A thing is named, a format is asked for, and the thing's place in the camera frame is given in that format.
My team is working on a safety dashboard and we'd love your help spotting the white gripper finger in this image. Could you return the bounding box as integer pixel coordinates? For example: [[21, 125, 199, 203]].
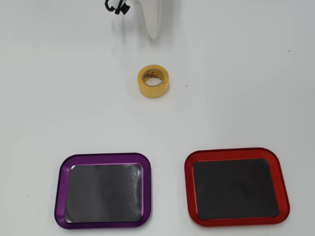
[[136, 0, 163, 40]]

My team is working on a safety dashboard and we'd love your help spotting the yellow tape roll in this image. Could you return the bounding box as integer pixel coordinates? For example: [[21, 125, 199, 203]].
[[137, 64, 170, 99]]

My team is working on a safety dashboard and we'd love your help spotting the purple metal dish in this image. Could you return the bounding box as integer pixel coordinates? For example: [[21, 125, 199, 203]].
[[54, 152, 153, 230]]

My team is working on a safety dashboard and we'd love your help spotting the red metal dish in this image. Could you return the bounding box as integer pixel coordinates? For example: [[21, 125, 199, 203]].
[[184, 147, 291, 228]]

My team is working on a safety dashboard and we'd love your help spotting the black cable clip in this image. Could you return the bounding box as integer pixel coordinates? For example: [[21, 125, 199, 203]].
[[104, 0, 130, 16]]

